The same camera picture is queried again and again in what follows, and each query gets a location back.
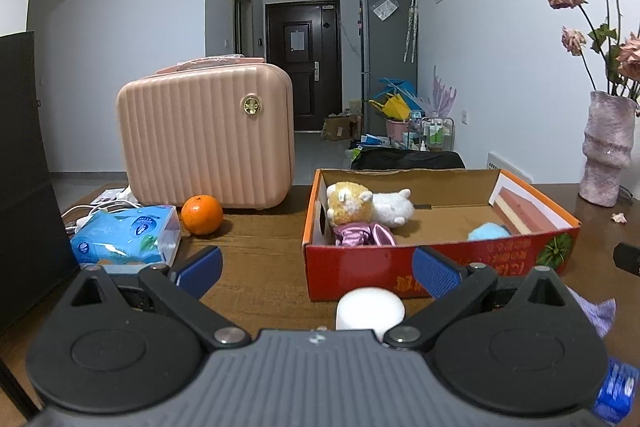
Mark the pink layered sponge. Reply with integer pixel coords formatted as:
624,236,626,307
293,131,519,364
492,187,568,235

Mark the dark entrance door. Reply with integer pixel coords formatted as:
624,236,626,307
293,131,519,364
265,0,342,132

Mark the lavender drawstring pouch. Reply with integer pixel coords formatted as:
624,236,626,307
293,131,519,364
567,284,617,338

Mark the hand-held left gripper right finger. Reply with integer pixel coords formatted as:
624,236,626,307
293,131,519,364
382,247,581,350

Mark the grey fridge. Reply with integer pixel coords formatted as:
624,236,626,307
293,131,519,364
361,0,419,140

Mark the red cardboard box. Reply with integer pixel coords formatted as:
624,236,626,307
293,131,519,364
301,168,582,303

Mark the white hanging umbrella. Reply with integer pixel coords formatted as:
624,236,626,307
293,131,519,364
402,0,419,62

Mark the pink textured vase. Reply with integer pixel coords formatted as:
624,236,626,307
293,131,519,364
579,91,638,208

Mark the light blue plush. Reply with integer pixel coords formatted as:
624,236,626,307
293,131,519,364
467,223,511,242

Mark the wire cart with bottles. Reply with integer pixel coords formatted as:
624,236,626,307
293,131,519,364
402,116,456,152

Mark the white foam cylinder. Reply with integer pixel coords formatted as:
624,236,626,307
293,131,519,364
336,287,405,338

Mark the white charger cable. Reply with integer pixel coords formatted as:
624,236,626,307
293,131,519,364
61,199,146,233

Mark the cardboard box on floor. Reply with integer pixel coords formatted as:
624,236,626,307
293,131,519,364
322,114,361,142

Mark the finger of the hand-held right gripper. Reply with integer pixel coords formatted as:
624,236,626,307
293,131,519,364
614,243,640,278

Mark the orange fruit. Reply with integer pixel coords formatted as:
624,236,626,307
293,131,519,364
181,195,224,236

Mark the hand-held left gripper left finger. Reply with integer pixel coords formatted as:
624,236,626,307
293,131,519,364
50,246,253,350

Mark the small blue white pack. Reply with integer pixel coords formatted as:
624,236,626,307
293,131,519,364
592,357,640,424

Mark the pink plastic bin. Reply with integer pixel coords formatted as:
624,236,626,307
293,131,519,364
385,118,412,142

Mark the interior side door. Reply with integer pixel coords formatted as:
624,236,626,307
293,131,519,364
233,0,253,56

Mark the white wall heater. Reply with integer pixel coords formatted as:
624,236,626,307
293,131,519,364
487,152,533,184

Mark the pink ribbed suitcase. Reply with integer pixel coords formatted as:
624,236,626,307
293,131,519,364
116,56,296,212

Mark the yellow white sheep plush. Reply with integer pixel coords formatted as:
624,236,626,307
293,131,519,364
326,181,416,228

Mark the blue tissue pack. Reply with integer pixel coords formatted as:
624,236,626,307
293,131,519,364
70,204,182,267

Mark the purple coral wall decoration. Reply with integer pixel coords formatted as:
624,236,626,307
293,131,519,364
430,66,458,118

